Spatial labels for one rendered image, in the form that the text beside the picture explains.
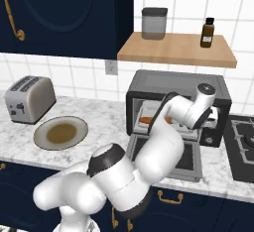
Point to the brown bottle with black cap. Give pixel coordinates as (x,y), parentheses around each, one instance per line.
(207,34)

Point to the toaster oven glass door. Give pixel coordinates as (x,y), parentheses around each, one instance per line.
(195,165)

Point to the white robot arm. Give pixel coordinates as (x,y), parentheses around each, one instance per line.
(158,150)

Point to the wooden wall shelf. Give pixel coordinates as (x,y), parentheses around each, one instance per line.
(178,49)

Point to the grey canister with dark lid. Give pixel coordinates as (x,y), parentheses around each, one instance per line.
(154,24)

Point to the toaster oven timer knob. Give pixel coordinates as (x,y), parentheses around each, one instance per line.
(208,140)

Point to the pale toaster oven tray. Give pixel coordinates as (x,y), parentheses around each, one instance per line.
(150,109)

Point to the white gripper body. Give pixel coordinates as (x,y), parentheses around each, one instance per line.
(215,113)

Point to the orange-brown kebab skewer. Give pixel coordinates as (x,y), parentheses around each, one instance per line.
(145,120)

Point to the black hob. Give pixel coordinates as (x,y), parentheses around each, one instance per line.
(243,148)

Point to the grey plate with brown centre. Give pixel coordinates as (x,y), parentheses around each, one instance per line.
(61,133)

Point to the black toaster oven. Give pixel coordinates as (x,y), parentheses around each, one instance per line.
(178,82)

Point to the navy wall cupboard door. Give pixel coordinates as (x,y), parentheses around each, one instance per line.
(66,14)

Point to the navy base cupboard door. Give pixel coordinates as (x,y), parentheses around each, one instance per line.
(16,196)

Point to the grey wall socket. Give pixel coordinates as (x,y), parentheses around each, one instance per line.
(111,67)

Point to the navy drawer front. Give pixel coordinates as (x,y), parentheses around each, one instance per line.
(198,211)

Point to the silver two-slot toaster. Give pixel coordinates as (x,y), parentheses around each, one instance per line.
(31,98)

